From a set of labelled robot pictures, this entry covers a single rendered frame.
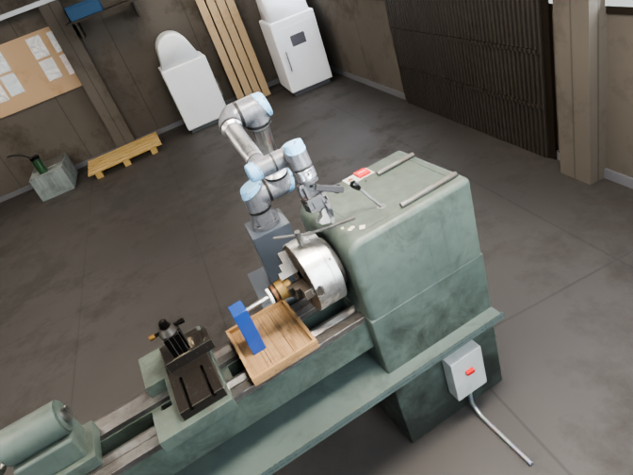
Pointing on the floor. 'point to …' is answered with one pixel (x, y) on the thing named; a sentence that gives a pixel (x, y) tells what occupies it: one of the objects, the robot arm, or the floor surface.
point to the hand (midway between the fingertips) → (333, 223)
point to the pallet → (122, 155)
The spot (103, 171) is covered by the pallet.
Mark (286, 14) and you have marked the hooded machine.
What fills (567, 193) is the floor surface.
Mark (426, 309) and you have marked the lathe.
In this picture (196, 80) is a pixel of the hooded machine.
